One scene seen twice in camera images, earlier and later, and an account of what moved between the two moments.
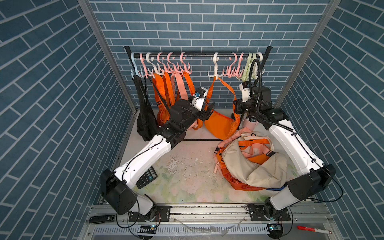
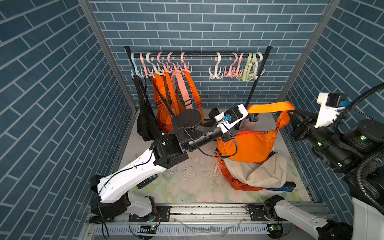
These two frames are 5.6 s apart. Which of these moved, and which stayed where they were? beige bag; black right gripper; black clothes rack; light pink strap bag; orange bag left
Moved: black right gripper
Stayed: black clothes rack; orange bag left; light pink strap bag; beige bag
